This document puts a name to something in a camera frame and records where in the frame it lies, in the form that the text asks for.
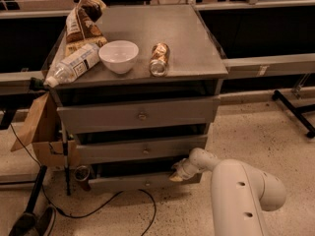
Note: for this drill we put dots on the lying drink can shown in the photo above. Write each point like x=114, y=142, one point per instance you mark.
x=159, y=60

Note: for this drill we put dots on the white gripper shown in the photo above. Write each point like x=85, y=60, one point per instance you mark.
x=184, y=171

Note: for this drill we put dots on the grey top drawer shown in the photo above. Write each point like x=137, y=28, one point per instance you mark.
x=139, y=114

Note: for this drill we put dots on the black stand base right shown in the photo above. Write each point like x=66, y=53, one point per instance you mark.
x=298, y=112

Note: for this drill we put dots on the dark shoe on floor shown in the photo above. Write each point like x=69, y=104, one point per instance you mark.
x=29, y=225

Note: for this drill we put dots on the clear plastic water bottle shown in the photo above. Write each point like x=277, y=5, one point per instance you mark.
x=73, y=66

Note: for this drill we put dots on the brown cardboard box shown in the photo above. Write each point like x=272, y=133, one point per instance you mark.
x=41, y=130

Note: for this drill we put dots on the grey drawer cabinet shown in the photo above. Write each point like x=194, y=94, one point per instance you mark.
x=194, y=69

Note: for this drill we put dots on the brown snack bag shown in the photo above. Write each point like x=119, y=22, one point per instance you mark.
x=81, y=25

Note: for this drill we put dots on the white bowl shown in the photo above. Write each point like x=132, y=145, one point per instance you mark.
x=119, y=56

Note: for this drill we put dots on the grey drawer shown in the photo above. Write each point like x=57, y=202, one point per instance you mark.
x=142, y=149
x=136, y=174
x=139, y=114

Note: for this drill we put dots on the grey middle drawer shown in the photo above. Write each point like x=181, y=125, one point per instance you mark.
x=142, y=149

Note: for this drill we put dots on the black tripod stand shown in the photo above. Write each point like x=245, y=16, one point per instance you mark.
x=42, y=171

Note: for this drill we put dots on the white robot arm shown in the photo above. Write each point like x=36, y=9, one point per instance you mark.
x=240, y=193

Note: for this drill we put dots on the grey bottom drawer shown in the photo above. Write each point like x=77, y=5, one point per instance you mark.
x=136, y=174

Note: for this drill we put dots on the dark cup on floor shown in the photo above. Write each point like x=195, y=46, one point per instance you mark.
x=82, y=175

